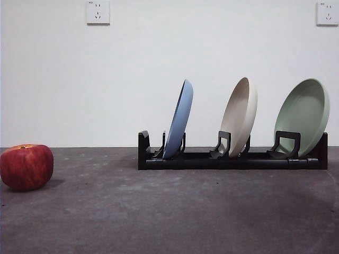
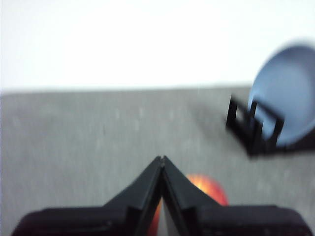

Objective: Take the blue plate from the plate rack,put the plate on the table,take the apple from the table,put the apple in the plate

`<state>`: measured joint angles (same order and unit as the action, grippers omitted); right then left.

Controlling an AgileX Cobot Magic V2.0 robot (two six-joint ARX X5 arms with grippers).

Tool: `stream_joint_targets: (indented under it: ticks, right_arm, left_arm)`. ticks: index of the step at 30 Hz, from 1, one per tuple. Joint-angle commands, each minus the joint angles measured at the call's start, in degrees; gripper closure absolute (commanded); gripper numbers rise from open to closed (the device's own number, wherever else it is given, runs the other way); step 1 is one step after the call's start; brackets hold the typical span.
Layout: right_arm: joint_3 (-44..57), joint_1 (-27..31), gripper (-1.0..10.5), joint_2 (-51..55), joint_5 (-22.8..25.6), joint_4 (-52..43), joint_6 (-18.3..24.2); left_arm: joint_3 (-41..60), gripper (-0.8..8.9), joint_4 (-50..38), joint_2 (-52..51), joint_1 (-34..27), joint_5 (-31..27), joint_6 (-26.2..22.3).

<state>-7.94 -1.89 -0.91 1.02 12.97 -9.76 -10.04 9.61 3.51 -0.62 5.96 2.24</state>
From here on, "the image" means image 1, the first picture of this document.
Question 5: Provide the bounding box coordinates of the blue round plate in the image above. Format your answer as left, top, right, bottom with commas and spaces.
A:
162, 78, 194, 159

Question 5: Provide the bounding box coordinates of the red apple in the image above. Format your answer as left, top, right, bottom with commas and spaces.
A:
0, 144, 55, 192

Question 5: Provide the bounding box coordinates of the black plate rack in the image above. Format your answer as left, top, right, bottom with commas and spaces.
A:
138, 130, 328, 171

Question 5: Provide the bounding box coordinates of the beige round plate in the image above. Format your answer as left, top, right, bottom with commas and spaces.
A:
220, 77, 258, 158

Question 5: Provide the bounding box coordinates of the green round plate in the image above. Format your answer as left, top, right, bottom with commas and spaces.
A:
273, 78, 331, 158

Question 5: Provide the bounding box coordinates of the white wall socket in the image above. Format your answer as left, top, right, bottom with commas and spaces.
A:
86, 0, 111, 26
316, 2, 339, 26

